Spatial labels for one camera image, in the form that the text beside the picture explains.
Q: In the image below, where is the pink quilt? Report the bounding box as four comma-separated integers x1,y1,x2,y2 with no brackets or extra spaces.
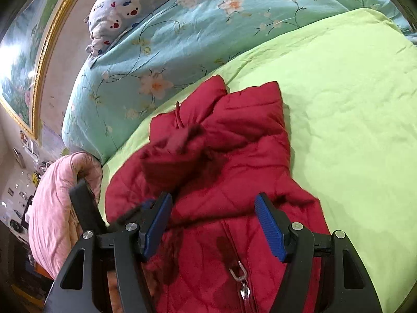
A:
29,152,104,279

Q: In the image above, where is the bear print pillow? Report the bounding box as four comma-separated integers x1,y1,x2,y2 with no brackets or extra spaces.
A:
84,0,196,56

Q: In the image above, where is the red quilted jacket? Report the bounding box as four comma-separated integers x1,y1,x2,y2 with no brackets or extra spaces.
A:
105,74,331,313

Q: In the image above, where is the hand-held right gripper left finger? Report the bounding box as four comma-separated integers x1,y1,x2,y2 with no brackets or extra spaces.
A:
44,192,173,313

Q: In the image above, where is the gold framed painting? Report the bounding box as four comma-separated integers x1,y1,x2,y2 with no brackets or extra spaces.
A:
0,0,95,137

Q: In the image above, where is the light green blanket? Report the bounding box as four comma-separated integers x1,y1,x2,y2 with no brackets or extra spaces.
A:
99,7,417,313

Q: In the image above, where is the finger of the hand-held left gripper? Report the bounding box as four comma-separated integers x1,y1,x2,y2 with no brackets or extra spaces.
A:
109,198,156,232
69,179,109,235

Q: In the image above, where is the clutter of small shelf items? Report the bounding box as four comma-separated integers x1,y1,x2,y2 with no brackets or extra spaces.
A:
0,130,49,235

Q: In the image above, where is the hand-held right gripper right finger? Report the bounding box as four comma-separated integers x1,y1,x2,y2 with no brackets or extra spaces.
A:
254,192,383,313

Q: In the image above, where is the teal floral quilt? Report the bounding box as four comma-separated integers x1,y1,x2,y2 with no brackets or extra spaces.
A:
61,0,417,165

